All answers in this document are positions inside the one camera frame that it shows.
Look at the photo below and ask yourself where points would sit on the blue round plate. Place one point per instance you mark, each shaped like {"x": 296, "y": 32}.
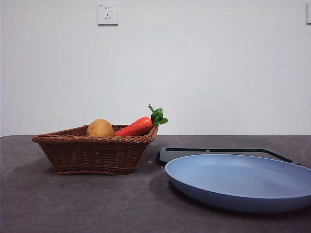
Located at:
{"x": 238, "y": 184}

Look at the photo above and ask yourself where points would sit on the orange carrot with green leaves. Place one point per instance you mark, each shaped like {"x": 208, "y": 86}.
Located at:
{"x": 136, "y": 127}

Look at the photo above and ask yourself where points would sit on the black rectangular tray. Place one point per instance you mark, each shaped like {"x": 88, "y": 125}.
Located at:
{"x": 163, "y": 157}

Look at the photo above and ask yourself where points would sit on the yellow-brown potato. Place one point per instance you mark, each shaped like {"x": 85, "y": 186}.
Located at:
{"x": 100, "y": 128}

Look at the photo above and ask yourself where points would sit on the brown wicker basket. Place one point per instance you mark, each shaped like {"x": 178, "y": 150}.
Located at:
{"x": 92, "y": 155}

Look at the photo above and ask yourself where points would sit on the white wall power socket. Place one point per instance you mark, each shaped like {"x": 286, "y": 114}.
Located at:
{"x": 108, "y": 14}

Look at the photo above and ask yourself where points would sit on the white wall plate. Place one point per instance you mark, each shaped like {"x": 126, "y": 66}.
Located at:
{"x": 308, "y": 14}

